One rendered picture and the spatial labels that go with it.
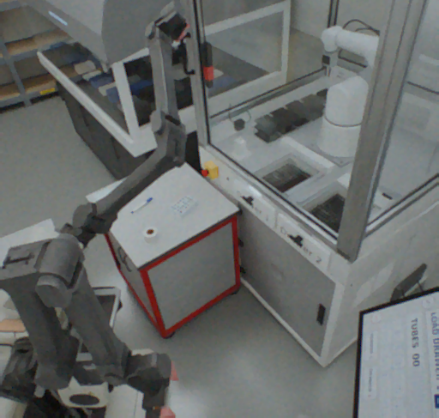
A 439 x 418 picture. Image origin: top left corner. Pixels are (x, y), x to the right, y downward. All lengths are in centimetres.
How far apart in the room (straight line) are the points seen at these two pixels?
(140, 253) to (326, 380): 119
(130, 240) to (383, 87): 129
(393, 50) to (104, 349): 95
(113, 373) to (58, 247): 40
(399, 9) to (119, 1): 132
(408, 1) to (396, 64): 14
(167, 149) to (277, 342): 157
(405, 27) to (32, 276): 92
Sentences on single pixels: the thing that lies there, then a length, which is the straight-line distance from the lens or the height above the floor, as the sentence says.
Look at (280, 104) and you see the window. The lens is 143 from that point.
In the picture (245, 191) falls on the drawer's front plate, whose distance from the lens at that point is 182.
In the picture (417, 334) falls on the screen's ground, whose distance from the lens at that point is 122.
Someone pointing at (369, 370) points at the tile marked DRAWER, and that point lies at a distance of 126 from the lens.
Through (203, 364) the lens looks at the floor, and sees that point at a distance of 234.
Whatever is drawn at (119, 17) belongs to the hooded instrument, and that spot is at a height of 156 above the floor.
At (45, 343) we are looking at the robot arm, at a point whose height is 137.
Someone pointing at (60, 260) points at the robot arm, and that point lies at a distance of 71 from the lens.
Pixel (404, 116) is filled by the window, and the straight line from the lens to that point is 123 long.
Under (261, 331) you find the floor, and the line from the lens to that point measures 241.
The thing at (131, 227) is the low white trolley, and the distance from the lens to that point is 196.
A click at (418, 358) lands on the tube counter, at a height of 112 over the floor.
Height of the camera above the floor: 212
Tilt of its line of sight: 42 degrees down
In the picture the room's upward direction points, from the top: 5 degrees counter-clockwise
